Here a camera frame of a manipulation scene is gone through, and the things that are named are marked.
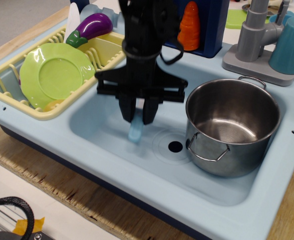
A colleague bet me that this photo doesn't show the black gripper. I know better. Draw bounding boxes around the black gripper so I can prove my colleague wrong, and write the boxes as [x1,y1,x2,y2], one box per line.
[95,56,188,125]

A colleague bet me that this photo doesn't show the blue handled white spoon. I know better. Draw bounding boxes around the blue handled white spoon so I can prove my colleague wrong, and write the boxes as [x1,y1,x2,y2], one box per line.
[128,98,144,143]

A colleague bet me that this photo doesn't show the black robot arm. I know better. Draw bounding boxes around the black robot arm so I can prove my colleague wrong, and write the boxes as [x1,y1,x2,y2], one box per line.
[95,0,188,125]

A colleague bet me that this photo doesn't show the stainless steel pot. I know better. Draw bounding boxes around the stainless steel pot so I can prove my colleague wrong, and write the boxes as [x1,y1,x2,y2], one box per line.
[185,76,281,177]

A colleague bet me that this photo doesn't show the light blue toy sink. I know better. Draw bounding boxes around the light blue toy sink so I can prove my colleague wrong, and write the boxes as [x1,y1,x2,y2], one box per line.
[0,4,294,240]

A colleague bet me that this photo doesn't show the orange toy carrot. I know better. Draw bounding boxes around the orange toy carrot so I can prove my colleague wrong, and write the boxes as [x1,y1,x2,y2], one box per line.
[177,1,200,51]

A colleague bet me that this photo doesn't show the purple toy eggplant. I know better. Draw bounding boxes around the purple toy eggplant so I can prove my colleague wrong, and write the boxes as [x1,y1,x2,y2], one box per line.
[65,13,113,48]

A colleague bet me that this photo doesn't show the green plastic plate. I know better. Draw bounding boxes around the green plastic plate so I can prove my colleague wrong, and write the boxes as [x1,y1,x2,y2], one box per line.
[19,43,96,109]

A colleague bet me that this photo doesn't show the white plastic knife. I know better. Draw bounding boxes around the white plastic knife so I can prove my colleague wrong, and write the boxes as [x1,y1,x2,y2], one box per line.
[63,2,80,43]

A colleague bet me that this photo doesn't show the dark blue box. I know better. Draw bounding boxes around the dark blue box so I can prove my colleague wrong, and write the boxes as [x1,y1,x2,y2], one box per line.
[190,0,229,58]

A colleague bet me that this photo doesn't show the grey toy faucet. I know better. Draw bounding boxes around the grey toy faucet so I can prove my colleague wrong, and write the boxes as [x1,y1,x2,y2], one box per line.
[222,0,294,87]

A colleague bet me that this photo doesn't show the green cutting board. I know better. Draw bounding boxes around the green cutting board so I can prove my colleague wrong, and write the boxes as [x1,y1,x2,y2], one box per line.
[225,9,247,30]

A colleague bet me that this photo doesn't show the yellow dish rack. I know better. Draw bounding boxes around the yellow dish rack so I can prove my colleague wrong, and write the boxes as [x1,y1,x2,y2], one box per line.
[0,26,125,121]

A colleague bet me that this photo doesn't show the teal plastic cup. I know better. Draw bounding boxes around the teal plastic cup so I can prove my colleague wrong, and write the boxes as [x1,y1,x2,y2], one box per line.
[269,17,294,75]

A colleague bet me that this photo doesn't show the yellow masking tape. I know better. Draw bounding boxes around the yellow masking tape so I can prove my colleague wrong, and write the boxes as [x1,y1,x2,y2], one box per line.
[12,217,45,236]

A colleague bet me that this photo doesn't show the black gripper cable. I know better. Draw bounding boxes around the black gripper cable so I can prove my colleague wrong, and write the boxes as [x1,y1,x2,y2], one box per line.
[159,37,185,65]

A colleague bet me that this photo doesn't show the black braided cable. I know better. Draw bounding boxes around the black braided cable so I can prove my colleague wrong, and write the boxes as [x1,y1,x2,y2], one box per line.
[0,196,35,240]

